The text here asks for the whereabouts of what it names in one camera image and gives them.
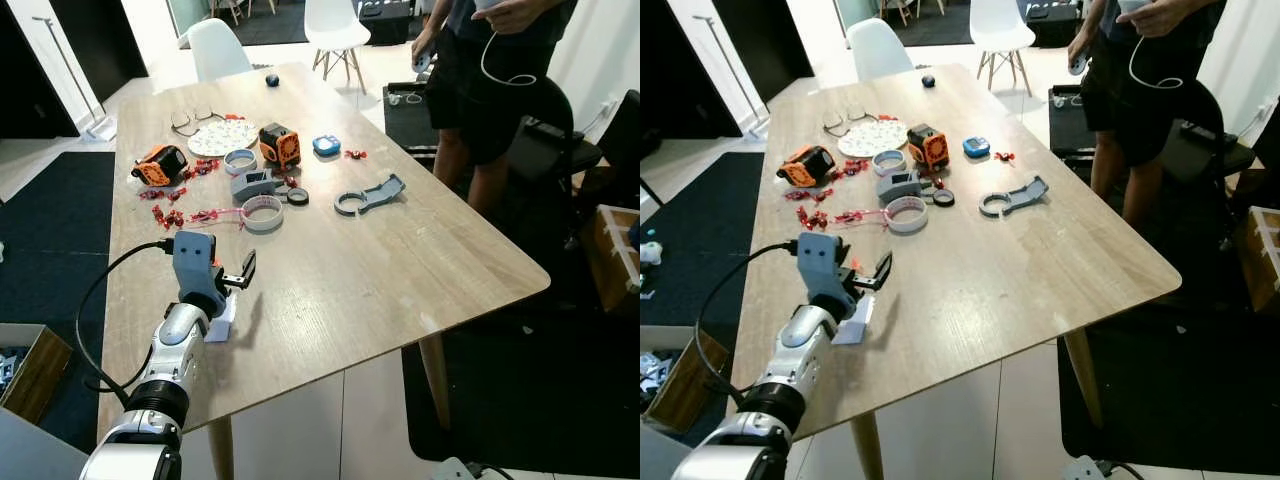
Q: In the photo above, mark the white plastic chair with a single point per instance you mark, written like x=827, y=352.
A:
x=215, y=50
x=877, y=50

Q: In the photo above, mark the white round plate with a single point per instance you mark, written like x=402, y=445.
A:
x=222, y=138
x=872, y=139

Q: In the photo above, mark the grey plastic bracket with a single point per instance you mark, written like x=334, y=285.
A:
x=385, y=190
x=1028, y=192

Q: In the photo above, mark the dark carpet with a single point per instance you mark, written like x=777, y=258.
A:
x=50, y=230
x=700, y=230
x=1180, y=400
x=540, y=400

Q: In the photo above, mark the white tape roll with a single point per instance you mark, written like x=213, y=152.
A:
x=228, y=162
x=877, y=164

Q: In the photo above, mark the small red clips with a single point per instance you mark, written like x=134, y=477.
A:
x=1004, y=156
x=355, y=154

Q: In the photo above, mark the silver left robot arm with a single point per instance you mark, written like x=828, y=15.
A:
x=170, y=350
x=800, y=345

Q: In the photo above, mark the black cabinet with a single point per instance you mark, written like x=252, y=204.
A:
x=30, y=80
x=690, y=80

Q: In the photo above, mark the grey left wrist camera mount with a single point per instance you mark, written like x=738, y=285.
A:
x=820, y=257
x=192, y=255

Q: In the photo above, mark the orange black motor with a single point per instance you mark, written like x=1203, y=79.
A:
x=928, y=148
x=280, y=145
x=160, y=165
x=806, y=167

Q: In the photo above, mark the grey box device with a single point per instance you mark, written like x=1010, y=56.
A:
x=898, y=187
x=250, y=186

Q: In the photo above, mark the brown cardboard box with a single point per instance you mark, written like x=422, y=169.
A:
x=700, y=385
x=45, y=370

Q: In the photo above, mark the blue white round gadget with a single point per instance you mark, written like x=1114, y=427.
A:
x=976, y=148
x=327, y=146

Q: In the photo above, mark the white floor stand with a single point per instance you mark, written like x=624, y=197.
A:
x=757, y=128
x=100, y=130

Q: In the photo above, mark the person in dark clothes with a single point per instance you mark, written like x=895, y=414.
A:
x=1140, y=100
x=480, y=100

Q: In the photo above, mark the wooden table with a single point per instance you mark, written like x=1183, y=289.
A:
x=400, y=260
x=1040, y=260

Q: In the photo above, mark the black office chair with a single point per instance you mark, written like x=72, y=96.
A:
x=1195, y=150
x=590, y=160

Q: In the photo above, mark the black case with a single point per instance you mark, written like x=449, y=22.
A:
x=1052, y=25
x=385, y=25

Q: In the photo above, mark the wooden storage box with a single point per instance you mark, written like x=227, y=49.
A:
x=605, y=260
x=1255, y=260

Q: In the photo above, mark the white chair wooden legs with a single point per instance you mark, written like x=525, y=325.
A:
x=1000, y=25
x=335, y=25

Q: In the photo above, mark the dark frame eyeglasses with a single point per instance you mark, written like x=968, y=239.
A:
x=835, y=132
x=183, y=131

